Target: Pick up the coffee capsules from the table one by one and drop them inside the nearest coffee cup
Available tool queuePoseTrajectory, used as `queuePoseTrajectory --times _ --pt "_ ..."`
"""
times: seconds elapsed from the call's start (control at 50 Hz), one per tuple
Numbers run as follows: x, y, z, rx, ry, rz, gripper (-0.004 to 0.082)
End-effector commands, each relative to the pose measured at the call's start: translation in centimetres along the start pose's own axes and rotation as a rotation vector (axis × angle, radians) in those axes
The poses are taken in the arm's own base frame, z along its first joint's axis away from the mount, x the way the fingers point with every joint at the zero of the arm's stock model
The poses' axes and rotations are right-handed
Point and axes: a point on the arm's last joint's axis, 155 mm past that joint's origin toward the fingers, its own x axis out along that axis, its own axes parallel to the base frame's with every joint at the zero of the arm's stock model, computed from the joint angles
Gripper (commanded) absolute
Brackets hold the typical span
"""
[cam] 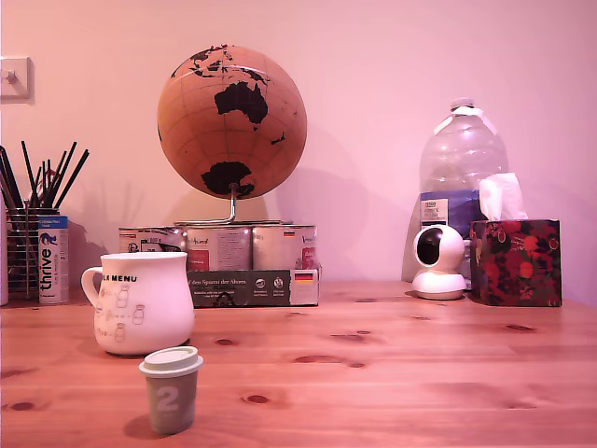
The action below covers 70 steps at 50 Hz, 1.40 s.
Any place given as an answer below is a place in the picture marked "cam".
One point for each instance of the grey coffee capsule numbered two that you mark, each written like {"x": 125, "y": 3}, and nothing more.
{"x": 170, "y": 396}

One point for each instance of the tin can with label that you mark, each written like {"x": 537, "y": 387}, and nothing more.
{"x": 219, "y": 247}
{"x": 282, "y": 247}
{"x": 149, "y": 240}

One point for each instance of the metal globe stand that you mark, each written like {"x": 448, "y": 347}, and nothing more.
{"x": 231, "y": 205}

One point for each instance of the cardboard tray of cans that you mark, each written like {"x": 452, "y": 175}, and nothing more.
{"x": 242, "y": 287}

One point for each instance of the cork globe with black continents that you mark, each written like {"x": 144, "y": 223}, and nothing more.
{"x": 233, "y": 140}

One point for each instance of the white mug with menu print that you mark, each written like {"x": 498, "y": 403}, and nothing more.
{"x": 149, "y": 308}

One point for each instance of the large clear water bottle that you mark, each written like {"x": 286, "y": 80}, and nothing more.
{"x": 459, "y": 154}

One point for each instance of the white tissue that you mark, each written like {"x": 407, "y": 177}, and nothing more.
{"x": 501, "y": 196}

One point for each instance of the floral tissue box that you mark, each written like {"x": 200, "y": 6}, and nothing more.
{"x": 515, "y": 263}

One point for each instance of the black stick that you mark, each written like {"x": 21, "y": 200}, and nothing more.
{"x": 72, "y": 178}
{"x": 9, "y": 177}
{"x": 62, "y": 169}
{"x": 31, "y": 173}

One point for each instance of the thrive branded tube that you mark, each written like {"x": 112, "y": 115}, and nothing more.
{"x": 52, "y": 261}

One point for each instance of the small white round camera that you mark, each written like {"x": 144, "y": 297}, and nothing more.
{"x": 440, "y": 275}

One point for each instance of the wall switch plate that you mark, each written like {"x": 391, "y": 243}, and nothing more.
{"x": 18, "y": 79}

